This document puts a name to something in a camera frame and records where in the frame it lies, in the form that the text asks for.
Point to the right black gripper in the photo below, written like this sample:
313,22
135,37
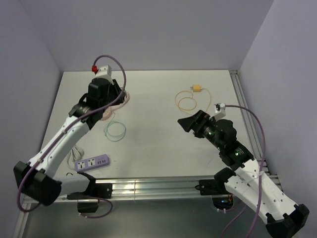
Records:
188,123

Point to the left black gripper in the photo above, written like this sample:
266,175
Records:
115,88

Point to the round pink power strip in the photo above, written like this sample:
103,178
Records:
106,115

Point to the yellow charger plug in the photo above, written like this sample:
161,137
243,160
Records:
196,88

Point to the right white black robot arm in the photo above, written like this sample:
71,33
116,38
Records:
242,177

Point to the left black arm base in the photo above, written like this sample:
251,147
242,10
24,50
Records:
99,191

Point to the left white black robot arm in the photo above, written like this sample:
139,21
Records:
36,177

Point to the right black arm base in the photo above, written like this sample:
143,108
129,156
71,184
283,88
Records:
221,198

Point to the purple power strip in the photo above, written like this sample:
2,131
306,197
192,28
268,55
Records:
92,163

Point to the aluminium side rail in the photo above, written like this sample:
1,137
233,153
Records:
247,117

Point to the aluminium front rail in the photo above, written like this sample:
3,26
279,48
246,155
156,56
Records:
148,188

